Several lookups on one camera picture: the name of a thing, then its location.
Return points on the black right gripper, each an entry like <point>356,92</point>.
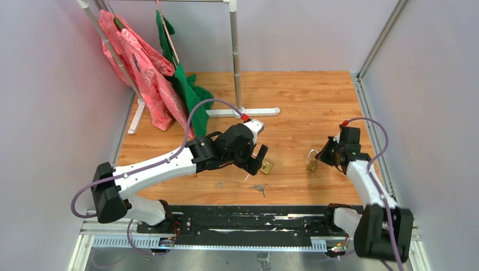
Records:
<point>323,155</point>

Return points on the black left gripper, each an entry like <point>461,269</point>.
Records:
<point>256,164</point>

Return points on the brass padlock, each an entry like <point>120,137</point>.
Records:
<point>311,161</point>
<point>266,167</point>

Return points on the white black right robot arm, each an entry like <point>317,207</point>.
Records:
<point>383,230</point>

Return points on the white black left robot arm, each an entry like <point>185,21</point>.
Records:
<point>115,190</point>

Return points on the silver key bunch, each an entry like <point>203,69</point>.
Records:
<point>260,188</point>

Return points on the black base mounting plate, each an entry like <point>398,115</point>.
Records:
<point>245,225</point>

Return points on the green garment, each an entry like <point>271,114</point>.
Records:
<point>185,86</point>

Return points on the pink patterned garment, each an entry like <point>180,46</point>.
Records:
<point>149,70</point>

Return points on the white metal clothes rack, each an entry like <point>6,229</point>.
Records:
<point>135,123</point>

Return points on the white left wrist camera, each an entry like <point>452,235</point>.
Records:
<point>256,128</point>

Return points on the slotted grey cable duct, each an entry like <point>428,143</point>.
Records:
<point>117,241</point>

